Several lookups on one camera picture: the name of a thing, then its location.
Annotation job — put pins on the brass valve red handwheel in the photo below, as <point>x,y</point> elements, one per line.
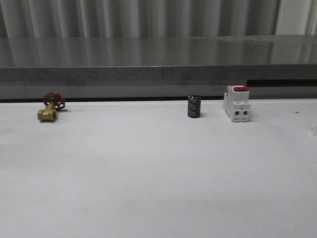
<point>54,103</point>

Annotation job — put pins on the grey stone countertop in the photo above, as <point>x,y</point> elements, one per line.
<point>252,60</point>

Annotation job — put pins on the white half pipe clamp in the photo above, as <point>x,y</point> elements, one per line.
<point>312,129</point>

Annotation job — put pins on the black cylindrical capacitor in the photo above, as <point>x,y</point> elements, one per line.
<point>194,106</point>

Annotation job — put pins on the white circuit breaker red switch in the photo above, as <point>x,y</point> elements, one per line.
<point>236,103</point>

